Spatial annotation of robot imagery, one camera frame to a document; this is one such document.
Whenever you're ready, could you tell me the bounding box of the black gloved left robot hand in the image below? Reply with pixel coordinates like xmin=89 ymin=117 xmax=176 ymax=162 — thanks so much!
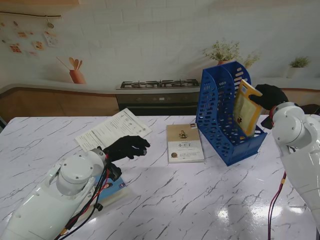
xmin=102 ymin=135 xmax=151 ymax=162

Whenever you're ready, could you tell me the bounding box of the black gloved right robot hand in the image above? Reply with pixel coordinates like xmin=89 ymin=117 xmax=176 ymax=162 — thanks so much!
xmin=248 ymin=84 xmax=290 ymax=118

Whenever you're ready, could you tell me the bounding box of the yellow cover book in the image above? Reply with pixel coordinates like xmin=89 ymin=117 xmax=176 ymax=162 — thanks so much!
xmin=232 ymin=79 xmax=263 ymax=138

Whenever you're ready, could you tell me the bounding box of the beige Little Prince book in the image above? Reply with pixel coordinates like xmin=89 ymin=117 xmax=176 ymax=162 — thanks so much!
xmin=166 ymin=123 xmax=205 ymax=164

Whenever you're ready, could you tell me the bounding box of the white printed paper sheet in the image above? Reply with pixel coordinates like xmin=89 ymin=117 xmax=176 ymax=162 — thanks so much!
xmin=74 ymin=107 xmax=153 ymax=161

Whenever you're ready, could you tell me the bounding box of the blue cover book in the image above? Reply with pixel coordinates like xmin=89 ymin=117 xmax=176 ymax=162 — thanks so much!
xmin=94 ymin=172 xmax=132 ymax=208

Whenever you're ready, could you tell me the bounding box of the blue perforated plastic file rack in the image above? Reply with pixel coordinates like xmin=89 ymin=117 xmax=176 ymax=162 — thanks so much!
xmin=195 ymin=61 xmax=268 ymax=167

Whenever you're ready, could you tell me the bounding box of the large illustrated picture book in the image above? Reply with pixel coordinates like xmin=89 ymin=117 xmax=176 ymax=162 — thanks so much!
xmin=0 ymin=0 xmax=320 ymax=123

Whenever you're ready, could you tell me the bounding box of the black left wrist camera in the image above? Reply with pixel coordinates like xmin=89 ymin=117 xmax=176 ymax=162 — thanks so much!
xmin=107 ymin=162 xmax=123 ymax=182

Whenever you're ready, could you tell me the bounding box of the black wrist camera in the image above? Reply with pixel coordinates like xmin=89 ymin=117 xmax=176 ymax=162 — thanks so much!
xmin=259 ymin=114 xmax=275 ymax=130
xmin=107 ymin=162 xmax=123 ymax=182

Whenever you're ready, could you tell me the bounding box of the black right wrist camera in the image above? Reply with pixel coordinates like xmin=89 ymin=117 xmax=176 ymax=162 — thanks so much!
xmin=259 ymin=114 xmax=275 ymax=130

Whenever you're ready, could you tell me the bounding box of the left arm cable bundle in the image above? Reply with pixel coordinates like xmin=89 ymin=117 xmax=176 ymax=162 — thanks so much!
xmin=53 ymin=152 xmax=113 ymax=240

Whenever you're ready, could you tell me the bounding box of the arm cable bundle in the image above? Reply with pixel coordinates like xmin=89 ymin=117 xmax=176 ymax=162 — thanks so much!
xmin=53 ymin=152 xmax=113 ymax=240
xmin=267 ymin=172 xmax=288 ymax=240

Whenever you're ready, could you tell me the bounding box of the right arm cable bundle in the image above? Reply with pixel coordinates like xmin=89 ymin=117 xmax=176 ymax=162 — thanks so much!
xmin=267 ymin=172 xmax=288 ymax=240

